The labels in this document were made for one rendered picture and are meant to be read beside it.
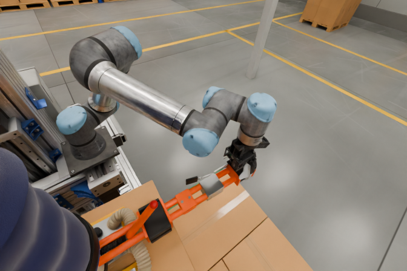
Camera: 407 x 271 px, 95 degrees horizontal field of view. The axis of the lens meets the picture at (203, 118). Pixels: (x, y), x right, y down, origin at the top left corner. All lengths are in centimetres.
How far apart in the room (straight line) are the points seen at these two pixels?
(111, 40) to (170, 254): 71
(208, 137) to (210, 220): 100
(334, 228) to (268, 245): 104
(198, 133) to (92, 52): 36
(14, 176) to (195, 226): 113
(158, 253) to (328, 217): 184
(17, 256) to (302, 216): 209
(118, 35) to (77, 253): 55
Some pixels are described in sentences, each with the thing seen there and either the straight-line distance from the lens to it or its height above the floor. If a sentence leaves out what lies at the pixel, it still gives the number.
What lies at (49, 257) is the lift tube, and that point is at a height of 148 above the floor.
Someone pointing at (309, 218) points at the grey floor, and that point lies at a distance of 225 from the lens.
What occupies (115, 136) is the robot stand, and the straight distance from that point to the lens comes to 124.
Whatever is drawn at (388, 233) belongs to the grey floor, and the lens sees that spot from 265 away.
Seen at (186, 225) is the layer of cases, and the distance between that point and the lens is 135.
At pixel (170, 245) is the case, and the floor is 107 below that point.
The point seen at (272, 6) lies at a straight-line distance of 315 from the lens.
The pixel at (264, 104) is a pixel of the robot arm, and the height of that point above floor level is 156.
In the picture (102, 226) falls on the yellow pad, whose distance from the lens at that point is 84.
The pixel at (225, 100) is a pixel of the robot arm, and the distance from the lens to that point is 50.
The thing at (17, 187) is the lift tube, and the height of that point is 161.
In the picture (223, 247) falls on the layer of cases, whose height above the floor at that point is 54.
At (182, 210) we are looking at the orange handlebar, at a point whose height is 121.
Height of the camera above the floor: 185
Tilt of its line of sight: 45 degrees down
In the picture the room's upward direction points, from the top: 6 degrees clockwise
